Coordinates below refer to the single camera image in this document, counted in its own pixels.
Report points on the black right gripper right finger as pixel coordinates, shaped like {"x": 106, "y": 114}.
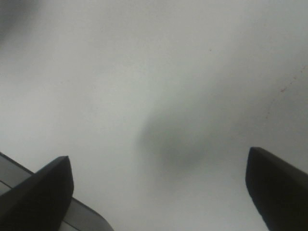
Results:
{"x": 278, "y": 190}

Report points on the white microwave door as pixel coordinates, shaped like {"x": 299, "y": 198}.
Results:
{"x": 79, "y": 217}

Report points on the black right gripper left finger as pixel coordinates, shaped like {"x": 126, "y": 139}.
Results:
{"x": 40, "y": 202}

